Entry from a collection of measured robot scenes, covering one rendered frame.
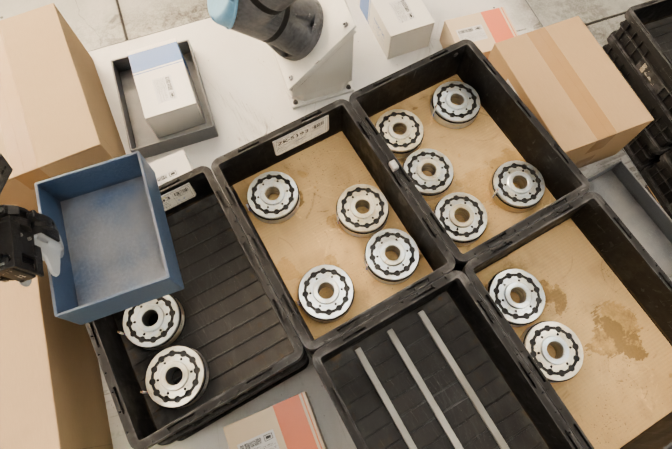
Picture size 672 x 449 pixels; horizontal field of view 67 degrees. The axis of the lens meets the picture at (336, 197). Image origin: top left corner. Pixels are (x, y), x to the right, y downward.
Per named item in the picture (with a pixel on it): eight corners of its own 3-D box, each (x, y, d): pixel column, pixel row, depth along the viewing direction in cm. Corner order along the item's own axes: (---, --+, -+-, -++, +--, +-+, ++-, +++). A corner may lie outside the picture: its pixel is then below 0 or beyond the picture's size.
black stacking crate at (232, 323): (84, 255, 102) (55, 238, 91) (220, 188, 107) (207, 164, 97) (159, 448, 88) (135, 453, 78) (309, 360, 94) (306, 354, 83)
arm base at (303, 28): (270, 28, 125) (237, 15, 118) (308, -19, 117) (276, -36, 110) (291, 74, 119) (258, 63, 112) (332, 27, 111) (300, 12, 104)
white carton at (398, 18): (357, 4, 140) (359, -22, 132) (397, -9, 142) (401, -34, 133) (387, 59, 133) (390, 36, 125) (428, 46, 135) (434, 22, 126)
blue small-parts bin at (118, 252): (58, 201, 78) (33, 182, 72) (154, 171, 80) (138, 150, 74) (79, 325, 71) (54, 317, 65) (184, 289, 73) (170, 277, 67)
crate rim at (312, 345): (210, 167, 98) (207, 162, 96) (345, 102, 104) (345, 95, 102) (308, 355, 85) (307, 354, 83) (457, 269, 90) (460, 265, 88)
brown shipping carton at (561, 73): (476, 84, 130) (494, 43, 115) (551, 58, 133) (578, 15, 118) (535, 184, 119) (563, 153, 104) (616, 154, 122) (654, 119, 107)
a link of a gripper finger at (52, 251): (63, 288, 69) (17, 273, 61) (58, 248, 71) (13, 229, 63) (85, 280, 69) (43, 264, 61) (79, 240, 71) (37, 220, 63)
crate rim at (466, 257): (345, 102, 104) (345, 95, 102) (466, 43, 109) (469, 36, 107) (457, 269, 90) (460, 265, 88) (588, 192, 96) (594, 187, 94)
